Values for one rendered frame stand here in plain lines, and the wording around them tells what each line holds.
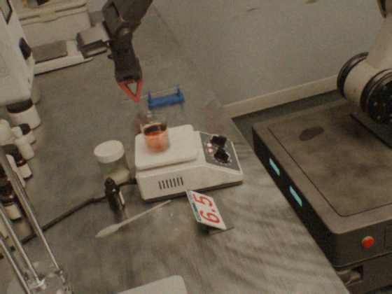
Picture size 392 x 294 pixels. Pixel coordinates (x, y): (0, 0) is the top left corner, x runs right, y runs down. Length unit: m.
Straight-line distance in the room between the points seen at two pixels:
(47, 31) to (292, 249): 1.41
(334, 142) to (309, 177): 0.22
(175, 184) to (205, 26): 1.62
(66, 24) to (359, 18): 1.59
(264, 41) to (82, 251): 1.89
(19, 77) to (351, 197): 1.19
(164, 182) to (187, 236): 0.12
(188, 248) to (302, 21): 1.96
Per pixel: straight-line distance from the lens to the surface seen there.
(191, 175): 0.85
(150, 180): 0.85
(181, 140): 0.88
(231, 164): 0.87
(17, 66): 0.38
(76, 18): 1.89
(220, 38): 2.43
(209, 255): 0.76
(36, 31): 1.91
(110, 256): 0.81
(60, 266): 0.56
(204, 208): 0.80
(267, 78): 2.61
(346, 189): 1.47
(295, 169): 1.56
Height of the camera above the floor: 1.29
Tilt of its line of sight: 33 degrees down
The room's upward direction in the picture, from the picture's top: 12 degrees counter-clockwise
